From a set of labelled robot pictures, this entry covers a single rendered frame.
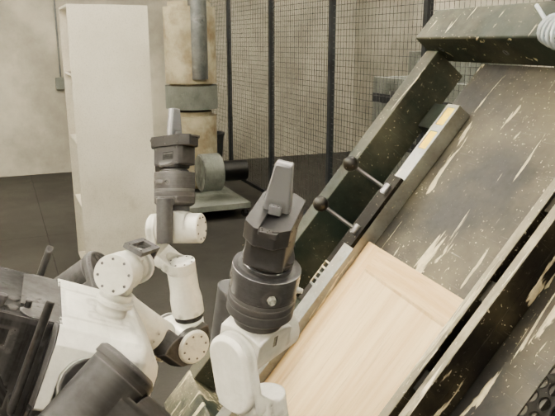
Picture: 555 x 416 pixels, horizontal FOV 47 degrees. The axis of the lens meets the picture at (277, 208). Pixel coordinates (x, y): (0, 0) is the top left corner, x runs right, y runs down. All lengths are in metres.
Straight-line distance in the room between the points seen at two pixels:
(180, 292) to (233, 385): 0.61
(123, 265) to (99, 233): 4.19
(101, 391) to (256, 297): 0.25
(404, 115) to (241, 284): 1.09
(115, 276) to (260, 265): 0.36
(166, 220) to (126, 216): 3.90
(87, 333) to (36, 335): 0.08
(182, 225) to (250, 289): 0.60
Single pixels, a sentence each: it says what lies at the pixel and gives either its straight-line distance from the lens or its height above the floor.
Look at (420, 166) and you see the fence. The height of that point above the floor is 1.50.
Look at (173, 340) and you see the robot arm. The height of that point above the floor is 1.16.
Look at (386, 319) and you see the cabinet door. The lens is 1.35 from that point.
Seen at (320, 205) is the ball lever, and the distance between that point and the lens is 1.52.
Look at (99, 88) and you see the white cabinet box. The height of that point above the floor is 1.45.
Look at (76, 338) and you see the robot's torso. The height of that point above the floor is 1.36.
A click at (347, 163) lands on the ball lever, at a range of 1.53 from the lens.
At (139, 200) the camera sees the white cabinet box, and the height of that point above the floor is 0.57.
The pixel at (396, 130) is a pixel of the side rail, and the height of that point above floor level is 1.55.
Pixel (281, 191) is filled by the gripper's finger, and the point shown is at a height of 1.61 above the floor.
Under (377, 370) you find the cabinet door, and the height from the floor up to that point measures 1.17.
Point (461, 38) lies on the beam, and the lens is 1.68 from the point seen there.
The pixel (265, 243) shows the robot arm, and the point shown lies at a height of 1.56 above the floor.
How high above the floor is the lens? 1.78
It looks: 14 degrees down
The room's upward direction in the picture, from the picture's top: straight up
